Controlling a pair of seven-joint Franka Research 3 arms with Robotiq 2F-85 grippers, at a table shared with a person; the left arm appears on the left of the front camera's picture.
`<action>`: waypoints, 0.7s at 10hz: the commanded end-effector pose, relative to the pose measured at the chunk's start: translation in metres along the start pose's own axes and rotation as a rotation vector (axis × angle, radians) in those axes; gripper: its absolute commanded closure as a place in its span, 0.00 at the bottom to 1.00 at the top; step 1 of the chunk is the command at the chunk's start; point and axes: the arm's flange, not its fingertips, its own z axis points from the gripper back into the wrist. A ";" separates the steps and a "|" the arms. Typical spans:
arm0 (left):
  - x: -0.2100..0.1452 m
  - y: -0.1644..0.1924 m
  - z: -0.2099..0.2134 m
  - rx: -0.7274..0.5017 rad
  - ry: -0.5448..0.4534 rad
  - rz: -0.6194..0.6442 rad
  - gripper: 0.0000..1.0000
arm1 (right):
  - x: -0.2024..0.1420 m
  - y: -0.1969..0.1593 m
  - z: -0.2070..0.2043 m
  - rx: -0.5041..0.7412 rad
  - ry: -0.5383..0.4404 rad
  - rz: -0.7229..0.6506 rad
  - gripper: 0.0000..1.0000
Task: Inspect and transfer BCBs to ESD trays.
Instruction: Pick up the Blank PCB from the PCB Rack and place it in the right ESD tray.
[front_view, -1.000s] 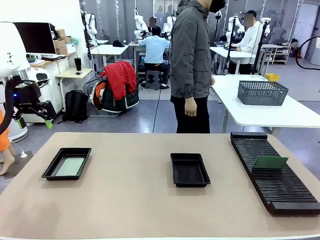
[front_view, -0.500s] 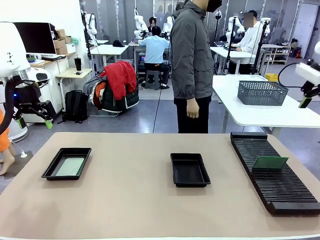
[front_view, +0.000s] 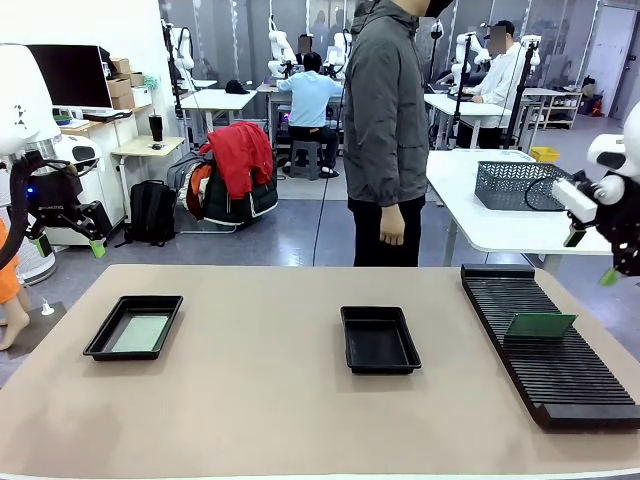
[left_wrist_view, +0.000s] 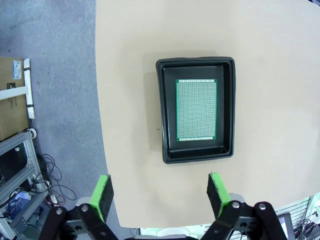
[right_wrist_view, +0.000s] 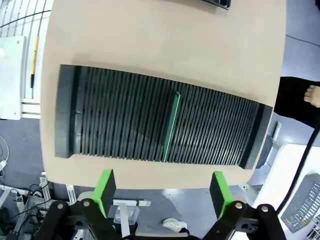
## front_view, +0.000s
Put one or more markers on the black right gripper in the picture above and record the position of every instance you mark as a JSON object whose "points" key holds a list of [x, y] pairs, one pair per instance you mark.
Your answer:
{"points": [[627, 230]]}

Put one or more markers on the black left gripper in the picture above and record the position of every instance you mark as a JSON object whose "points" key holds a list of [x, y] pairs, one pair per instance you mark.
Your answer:
{"points": [[52, 200]]}

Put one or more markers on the black plastic ESD tray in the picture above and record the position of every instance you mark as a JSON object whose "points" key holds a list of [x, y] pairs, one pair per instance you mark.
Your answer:
{"points": [[150, 304], [380, 345]]}

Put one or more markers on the green printed circuit board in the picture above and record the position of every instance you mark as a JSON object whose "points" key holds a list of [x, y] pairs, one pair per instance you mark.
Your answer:
{"points": [[540, 327], [142, 332]]}

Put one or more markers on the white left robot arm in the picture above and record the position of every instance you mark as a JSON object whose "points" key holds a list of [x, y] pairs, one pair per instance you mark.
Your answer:
{"points": [[20, 90]]}

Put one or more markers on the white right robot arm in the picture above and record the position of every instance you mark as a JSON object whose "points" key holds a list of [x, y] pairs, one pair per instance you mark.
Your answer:
{"points": [[632, 145]]}

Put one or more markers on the grey-sleeved right forearm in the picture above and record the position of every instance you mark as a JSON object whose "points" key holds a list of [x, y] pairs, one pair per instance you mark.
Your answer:
{"points": [[387, 175]]}

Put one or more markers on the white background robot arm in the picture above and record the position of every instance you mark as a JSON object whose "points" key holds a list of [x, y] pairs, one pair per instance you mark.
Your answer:
{"points": [[280, 45], [462, 50], [532, 40], [342, 50], [187, 55]]}

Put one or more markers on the grey-jacket person's right hand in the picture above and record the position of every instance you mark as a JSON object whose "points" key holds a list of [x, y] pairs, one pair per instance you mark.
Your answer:
{"points": [[392, 225]]}

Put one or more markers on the small white floor object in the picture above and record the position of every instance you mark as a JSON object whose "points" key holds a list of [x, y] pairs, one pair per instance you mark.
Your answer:
{"points": [[47, 307]]}

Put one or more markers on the dark mannequin floor platform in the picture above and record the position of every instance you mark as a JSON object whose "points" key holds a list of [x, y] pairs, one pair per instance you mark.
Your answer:
{"points": [[45, 330]]}

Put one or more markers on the black backpack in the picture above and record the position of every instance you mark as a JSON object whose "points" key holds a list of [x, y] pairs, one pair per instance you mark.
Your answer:
{"points": [[152, 210]]}

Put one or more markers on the large white rounded table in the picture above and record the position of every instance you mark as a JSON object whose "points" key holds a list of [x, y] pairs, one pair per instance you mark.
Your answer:
{"points": [[490, 230]]}

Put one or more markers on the white cabinet with wooden top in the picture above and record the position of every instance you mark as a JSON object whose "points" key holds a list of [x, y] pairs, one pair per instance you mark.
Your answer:
{"points": [[115, 150]]}

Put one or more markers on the yellow plastic bin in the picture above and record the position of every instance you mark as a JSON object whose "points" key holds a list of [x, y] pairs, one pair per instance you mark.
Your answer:
{"points": [[545, 156]]}

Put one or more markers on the small light wood table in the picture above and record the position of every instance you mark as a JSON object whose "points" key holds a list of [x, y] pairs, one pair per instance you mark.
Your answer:
{"points": [[145, 146]]}

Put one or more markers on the green bowl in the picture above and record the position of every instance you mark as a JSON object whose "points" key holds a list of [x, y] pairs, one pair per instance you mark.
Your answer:
{"points": [[63, 120]]}

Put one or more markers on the black slotted board rack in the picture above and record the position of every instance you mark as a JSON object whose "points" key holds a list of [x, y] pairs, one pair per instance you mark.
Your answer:
{"points": [[560, 380]]}

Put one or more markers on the black keyboard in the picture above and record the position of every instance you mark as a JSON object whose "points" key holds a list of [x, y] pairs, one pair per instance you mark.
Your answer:
{"points": [[107, 115]]}

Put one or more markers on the black tumbler with straw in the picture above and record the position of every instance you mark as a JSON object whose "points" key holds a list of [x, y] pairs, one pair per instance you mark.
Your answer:
{"points": [[156, 129]]}

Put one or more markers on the low wooden shelf unit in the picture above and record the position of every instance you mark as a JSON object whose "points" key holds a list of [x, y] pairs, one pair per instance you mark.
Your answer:
{"points": [[560, 107]]}

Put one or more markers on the brown cardboard box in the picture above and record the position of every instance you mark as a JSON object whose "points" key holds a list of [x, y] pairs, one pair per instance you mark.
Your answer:
{"points": [[137, 79], [120, 95], [121, 66]]}

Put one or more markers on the white storage box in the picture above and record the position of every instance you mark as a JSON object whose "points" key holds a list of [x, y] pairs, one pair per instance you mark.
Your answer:
{"points": [[142, 96]]}

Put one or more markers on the black computer monitor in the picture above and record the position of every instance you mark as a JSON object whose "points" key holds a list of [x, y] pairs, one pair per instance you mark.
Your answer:
{"points": [[75, 75]]}

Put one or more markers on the black tripod pole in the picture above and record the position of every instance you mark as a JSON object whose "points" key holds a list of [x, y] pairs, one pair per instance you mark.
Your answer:
{"points": [[518, 100], [461, 100]]}

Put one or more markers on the black jacket with white trim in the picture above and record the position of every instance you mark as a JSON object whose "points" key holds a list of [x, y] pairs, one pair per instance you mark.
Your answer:
{"points": [[255, 200]]}

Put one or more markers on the red jacket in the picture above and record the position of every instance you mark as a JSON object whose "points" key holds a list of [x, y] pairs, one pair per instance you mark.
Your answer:
{"points": [[240, 155]]}

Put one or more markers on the pale room door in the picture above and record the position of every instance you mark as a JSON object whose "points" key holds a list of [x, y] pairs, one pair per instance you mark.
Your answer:
{"points": [[612, 60]]}

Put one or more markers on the person in white shirt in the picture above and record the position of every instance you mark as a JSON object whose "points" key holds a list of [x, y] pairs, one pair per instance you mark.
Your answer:
{"points": [[500, 75]]}

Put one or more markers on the black cap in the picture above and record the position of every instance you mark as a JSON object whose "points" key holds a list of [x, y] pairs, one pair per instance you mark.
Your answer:
{"points": [[236, 88]]}

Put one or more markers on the grey plastic stool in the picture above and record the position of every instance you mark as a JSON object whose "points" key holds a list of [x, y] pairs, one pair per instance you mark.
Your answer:
{"points": [[305, 162]]}

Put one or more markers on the person in grey jacket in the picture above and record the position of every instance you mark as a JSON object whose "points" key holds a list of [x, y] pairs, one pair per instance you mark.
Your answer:
{"points": [[385, 100]]}

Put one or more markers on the person in light blue sweater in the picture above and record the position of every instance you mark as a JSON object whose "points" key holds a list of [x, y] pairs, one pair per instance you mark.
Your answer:
{"points": [[310, 95]]}

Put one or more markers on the dark-haired person in black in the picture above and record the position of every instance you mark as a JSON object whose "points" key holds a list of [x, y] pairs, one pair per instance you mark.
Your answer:
{"points": [[306, 44]]}

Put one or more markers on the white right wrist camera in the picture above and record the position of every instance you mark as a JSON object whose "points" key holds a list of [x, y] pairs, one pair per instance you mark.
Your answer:
{"points": [[575, 200]]}

